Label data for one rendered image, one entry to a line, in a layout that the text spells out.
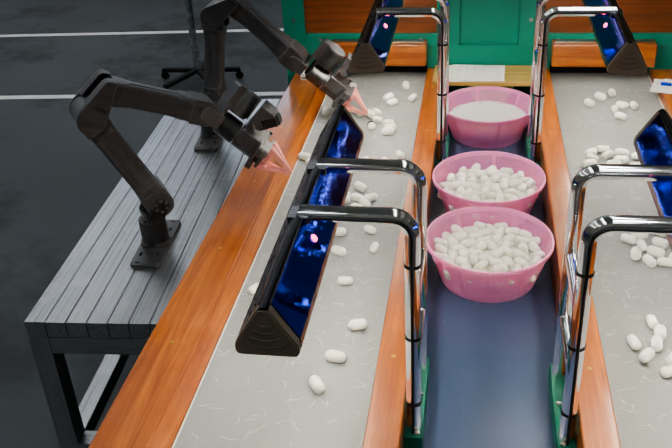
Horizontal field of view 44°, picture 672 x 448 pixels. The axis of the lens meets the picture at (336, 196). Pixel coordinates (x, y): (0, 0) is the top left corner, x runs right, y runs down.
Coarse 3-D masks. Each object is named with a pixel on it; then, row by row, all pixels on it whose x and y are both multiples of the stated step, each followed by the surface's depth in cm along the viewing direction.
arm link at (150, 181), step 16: (80, 96) 176; (112, 128) 175; (96, 144) 176; (112, 144) 177; (128, 144) 181; (112, 160) 179; (128, 160) 181; (128, 176) 182; (144, 176) 184; (144, 192) 185; (160, 192) 186
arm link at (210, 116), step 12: (240, 84) 187; (228, 96) 187; (240, 96) 187; (252, 96) 187; (204, 108) 182; (228, 108) 186; (240, 108) 187; (252, 108) 188; (204, 120) 183; (216, 120) 184
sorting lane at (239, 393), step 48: (384, 144) 221; (288, 192) 200; (384, 192) 198; (336, 240) 180; (384, 240) 179; (336, 288) 164; (384, 288) 163; (336, 336) 151; (240, 384) 141; (288, 384) 140; (336, 384) 140; (192, 432) 132; (240, 432) 131; (288, 432) 131; (336, 432) 130
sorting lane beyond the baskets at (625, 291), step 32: (576, 96) 243; (608, 96) 241; (640, 96) 240; (576, 128) 223; (608, 128) 222; (640, 128) 221; (576, 160) 207; (608, 160) 206; (608, 192) 192; (640, 192) 191; (608, 256) 169; (608, 288) 159; (640, 288) 159; (608, 320) 151; (640, 320) 150; (608, 352) 143; (640, 352) 143; (640, 384) 136; (640, 416) 130
